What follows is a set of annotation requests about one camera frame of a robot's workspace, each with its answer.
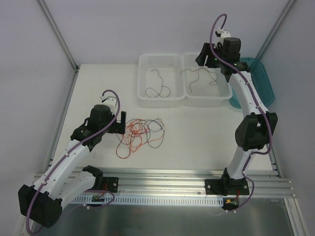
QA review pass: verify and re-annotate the orange thin wire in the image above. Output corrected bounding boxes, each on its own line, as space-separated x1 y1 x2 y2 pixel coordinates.
115 119 151 160

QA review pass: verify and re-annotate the black thin wire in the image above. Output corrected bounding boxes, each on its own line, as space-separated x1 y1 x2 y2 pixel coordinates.
180 67 219 93

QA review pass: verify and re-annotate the dark brown thin wire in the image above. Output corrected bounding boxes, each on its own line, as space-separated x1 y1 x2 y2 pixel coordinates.
145 69 171 98

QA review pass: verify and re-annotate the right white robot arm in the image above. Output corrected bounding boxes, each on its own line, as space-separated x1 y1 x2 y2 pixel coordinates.
195 37 278 196

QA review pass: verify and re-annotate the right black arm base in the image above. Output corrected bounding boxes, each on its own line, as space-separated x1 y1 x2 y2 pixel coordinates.
204 178 250 196

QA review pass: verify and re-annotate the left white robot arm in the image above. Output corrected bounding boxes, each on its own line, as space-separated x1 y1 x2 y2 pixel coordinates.
18 98 126 235

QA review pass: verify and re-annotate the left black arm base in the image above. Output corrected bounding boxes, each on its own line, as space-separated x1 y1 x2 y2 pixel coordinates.
96 177 119 193

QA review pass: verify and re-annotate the right white perforated basket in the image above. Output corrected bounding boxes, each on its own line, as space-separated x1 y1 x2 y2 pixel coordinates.
180 53 232 107

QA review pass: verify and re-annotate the white perforated basket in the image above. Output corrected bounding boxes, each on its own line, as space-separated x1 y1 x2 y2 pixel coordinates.
137 54 185 108
180 53 232 107

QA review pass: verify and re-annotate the teal plastic tray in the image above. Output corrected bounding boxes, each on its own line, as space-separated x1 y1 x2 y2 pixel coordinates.
240 58 275 107

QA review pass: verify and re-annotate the left white perforated basket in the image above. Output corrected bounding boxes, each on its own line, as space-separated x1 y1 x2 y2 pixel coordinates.
137 54 185 108

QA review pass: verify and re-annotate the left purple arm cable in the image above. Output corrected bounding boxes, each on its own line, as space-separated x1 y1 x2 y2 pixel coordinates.
26 89 121 234

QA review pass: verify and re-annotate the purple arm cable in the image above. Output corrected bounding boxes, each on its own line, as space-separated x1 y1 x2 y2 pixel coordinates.
209 13 275 214
26 89 121 234

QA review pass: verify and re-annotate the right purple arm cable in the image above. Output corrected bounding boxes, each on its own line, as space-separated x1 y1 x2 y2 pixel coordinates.
209 13 275 214

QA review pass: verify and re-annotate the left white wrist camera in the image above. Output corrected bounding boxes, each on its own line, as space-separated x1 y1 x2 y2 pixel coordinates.
100 96 118 110

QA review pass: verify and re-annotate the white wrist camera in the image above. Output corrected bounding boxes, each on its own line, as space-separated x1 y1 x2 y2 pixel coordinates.
100 96 118 110
215 28 231 46

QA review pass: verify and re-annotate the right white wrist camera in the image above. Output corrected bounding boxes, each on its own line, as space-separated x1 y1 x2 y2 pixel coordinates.
215 28 231 46

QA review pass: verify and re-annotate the slotted white cable duct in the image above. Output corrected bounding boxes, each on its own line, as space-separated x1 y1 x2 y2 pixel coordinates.
72 194 223 207

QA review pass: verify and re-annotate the aluminium mounting rail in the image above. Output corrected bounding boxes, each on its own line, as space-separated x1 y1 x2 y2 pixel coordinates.
101 168 297 199

